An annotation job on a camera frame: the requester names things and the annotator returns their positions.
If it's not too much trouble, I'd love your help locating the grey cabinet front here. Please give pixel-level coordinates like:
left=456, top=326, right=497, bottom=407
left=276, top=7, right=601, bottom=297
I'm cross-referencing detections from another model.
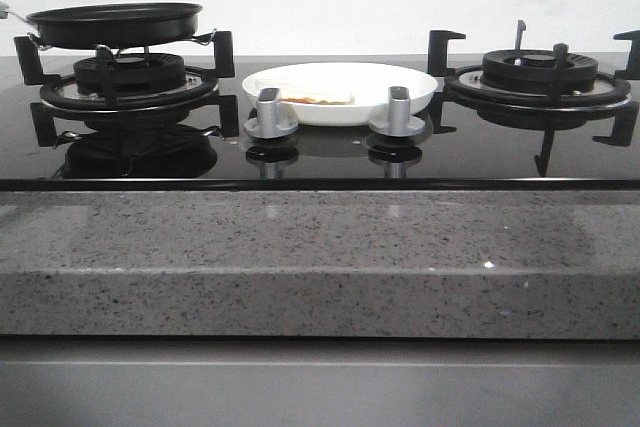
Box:
left=1, top=337, right=639, bottom=426

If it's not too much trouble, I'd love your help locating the black gas burner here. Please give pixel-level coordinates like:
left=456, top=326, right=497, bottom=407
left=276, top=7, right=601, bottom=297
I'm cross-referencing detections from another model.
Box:
left=481, top=49, right=598, bottom=94
left=73, top=53, right=186, bottom=96

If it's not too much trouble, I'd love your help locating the black pan support grate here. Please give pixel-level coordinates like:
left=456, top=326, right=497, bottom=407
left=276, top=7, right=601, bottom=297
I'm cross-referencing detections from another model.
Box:
left=14, top=31, right=235, bottom=114
left=427, top=22, right=639, bottom=147

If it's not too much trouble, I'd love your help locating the black glass gas stove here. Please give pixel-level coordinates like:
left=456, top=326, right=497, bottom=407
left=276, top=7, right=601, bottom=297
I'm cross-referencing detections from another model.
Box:
left=1, top=57, right=639, bottom=191

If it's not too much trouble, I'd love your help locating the right black pan support grate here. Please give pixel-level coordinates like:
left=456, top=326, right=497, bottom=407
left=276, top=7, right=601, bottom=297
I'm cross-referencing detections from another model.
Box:
left=427, top=22, right=639, bottom=147

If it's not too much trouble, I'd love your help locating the left silver stove knob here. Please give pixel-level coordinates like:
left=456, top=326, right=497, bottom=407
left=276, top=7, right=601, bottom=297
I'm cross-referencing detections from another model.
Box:
left=244, top=88, right=298, bottom=139

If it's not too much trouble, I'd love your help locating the fried egg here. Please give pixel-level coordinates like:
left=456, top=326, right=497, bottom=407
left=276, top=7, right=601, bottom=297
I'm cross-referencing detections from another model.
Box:
left=254, top=76, right=355, bottom=105

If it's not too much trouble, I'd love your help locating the silver stove knob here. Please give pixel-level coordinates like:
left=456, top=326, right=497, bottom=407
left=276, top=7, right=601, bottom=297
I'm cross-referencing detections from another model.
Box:
left=369, top=86, right=426, bottom=138
left=244, top=88, right=298, bottom=139

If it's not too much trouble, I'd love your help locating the black frying pan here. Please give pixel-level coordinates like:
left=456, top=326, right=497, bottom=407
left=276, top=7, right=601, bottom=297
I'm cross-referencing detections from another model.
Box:
left=25, top=2, right=202, bottom=50

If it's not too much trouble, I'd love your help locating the left black gas burner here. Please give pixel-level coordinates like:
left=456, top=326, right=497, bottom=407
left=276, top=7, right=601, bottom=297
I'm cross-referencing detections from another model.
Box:
left=73, top=53, right=186, bottom=96

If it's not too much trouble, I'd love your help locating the white round plate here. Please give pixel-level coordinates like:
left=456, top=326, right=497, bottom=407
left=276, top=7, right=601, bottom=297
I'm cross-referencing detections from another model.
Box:
left=242, top=62, right=437, bottom=127

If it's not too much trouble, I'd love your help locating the right black gas burner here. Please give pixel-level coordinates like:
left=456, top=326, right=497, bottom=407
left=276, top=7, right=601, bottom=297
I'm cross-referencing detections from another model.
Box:
left=481, top=49, right=598, bottom=94

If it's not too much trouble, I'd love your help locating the left black pan support grate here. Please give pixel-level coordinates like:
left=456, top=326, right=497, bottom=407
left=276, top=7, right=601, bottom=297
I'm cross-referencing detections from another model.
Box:
left=14, top=31, right=235, bottom=114

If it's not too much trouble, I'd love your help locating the right silver stove knob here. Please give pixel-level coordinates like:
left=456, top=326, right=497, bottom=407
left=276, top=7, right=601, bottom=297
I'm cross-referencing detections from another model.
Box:
left=369, top=86, right=426, bottom=138

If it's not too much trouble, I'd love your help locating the wire pan stand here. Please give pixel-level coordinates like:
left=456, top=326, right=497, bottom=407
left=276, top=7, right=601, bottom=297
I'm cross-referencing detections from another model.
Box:
left=26, top=30, right=218, bottom=51

